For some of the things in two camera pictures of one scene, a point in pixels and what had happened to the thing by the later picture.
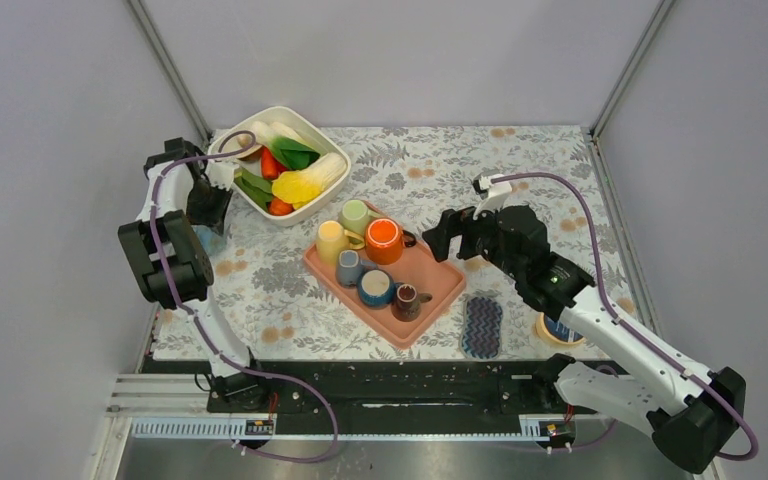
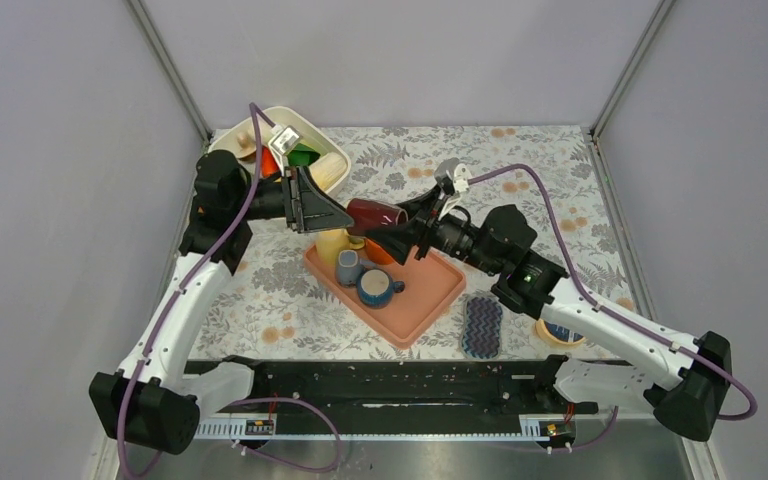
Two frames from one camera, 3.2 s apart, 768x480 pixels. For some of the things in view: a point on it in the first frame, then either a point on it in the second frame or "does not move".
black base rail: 390,389 does not move
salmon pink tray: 416,269 does not move
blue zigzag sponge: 481,328 does not move
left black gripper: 214,217 to 317,211
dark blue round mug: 376,288 does not move
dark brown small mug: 406,305 to 368,214
